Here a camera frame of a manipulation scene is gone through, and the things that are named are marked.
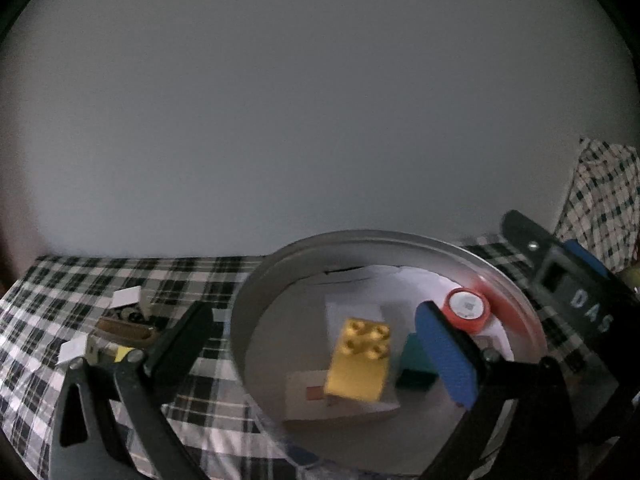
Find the yellow arched toy brick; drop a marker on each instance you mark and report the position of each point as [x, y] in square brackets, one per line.
[355, 375]

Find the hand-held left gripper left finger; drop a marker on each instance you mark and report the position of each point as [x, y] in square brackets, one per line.
[185, 340]

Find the red tape roll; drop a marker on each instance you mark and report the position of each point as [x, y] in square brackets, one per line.
[465, 305]

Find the brown wooden comb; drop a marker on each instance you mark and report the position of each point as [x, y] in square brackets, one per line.
[125, 330]

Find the white moon print cube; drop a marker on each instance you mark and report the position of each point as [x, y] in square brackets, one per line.
[125, 297]

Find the yellow cube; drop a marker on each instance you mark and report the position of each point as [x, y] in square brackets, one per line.
[122, 354]

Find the blue bear print brick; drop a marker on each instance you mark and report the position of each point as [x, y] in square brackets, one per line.
[412, 365]

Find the round metal tin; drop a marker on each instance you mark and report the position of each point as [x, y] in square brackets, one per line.
[280, 310]

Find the white card with red mark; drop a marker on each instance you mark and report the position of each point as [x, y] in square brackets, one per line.
[300, 395]

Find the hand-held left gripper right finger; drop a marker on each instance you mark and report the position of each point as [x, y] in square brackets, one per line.
[445, 355]

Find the white rectangular block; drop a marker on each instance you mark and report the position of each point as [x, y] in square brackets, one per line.
[72, 350]

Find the checkered pillow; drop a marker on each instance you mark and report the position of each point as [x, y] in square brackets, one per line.
[600, 185]

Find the black white checkered tablecloth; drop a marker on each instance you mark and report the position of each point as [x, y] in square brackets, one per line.
[75, 280]

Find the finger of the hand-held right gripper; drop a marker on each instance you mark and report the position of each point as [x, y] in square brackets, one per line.
[525, 240]
[587, 257]

